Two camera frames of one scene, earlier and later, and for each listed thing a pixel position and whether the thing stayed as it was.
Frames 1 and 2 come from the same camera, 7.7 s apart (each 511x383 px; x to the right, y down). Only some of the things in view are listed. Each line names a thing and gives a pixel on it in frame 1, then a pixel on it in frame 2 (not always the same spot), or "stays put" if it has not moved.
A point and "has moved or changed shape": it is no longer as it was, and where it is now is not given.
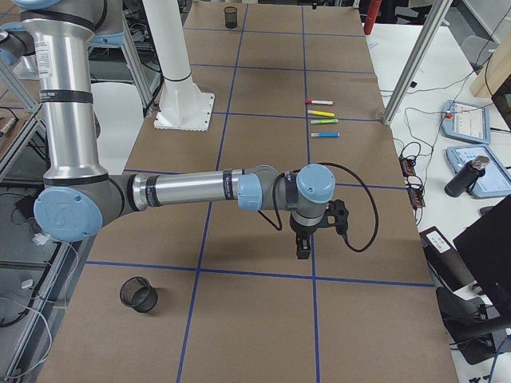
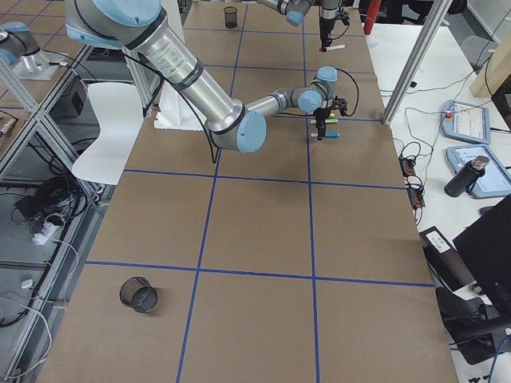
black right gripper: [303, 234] -> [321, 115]
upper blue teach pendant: [465, 122] stays put
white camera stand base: [184, 107] stays put
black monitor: [485, 247] stays put
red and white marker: [319, 102] has moved or changed shape
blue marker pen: [325, 135] stays put
